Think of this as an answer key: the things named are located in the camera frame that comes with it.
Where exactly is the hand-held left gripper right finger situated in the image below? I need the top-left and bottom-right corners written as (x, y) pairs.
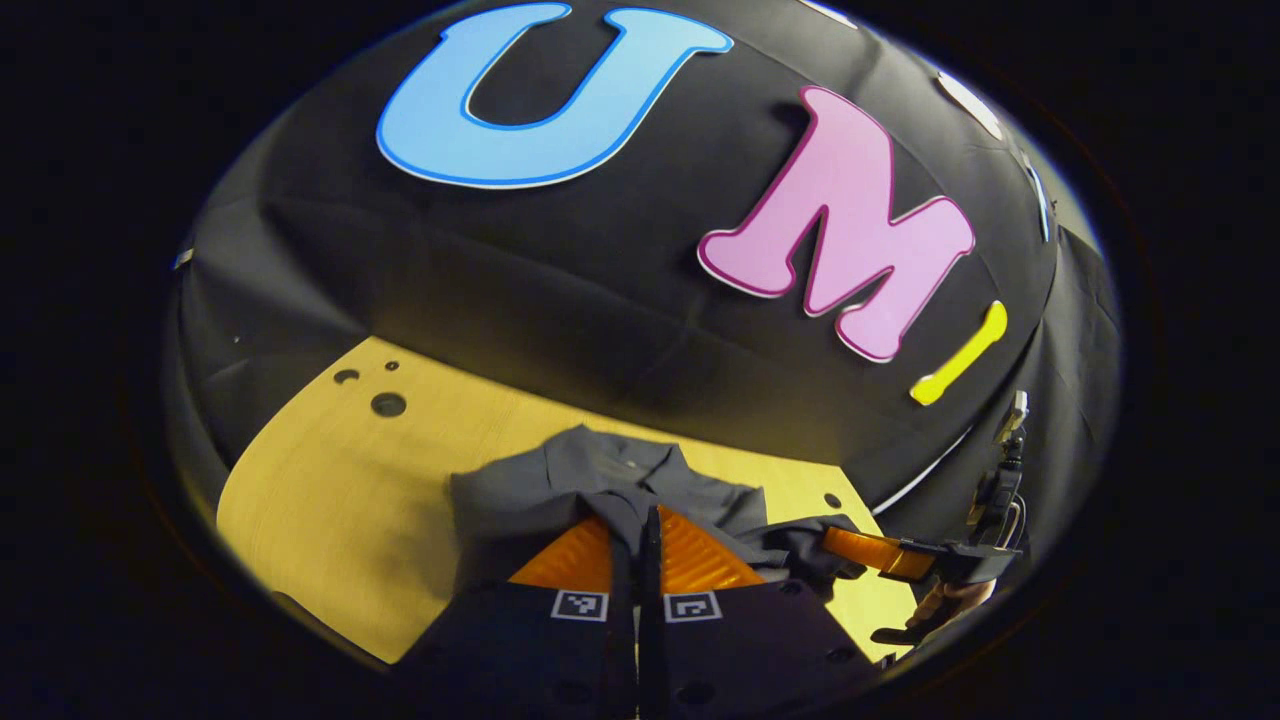
top-left (640, 504), bottom-right (882, 720)

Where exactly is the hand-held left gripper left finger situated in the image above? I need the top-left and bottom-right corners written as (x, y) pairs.
top-left (395, 514), bottom-right (641, 720)

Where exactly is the grey button shirt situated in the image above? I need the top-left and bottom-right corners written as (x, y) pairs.
top-left (449, 424), bottom-right (867, 603)

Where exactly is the black backdrop cloth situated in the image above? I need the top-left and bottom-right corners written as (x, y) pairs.
top-left (165, 0), bottom-right (1122, 546)

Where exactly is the white cable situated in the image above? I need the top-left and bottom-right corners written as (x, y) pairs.
top-left (869, 427), bottom-right (977, 517)

